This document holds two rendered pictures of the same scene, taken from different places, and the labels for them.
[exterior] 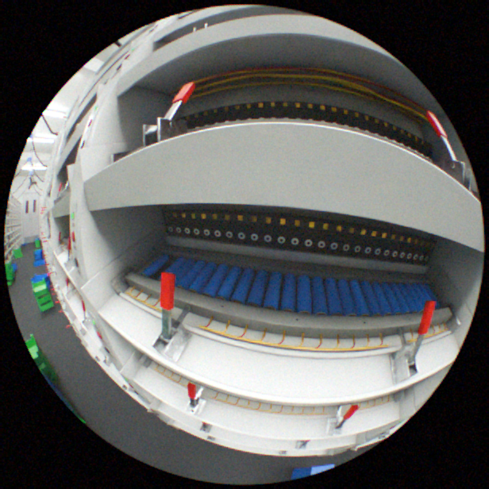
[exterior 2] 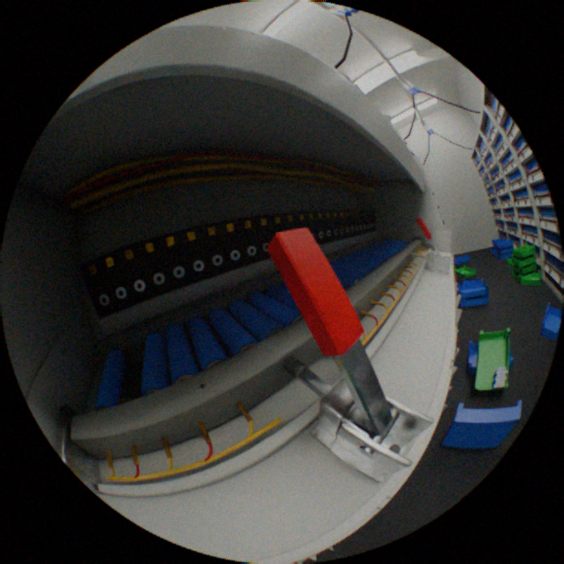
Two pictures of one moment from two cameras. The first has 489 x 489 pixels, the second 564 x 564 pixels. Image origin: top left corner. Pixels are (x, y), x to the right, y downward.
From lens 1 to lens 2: 0.16 m
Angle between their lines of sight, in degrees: 47
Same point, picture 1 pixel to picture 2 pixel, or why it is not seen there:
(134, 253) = (57, 374)
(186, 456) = (385, 537)
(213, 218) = (189, 240)
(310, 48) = not seen: hidden behind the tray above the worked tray
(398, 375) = (444, 268)
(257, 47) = not seen: hidden behind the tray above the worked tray
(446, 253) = (385, 215)
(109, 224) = not seen: outside the picture
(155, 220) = (70, 298)
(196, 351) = (388, 392)
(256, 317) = (363, 291)
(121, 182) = (161, 42)
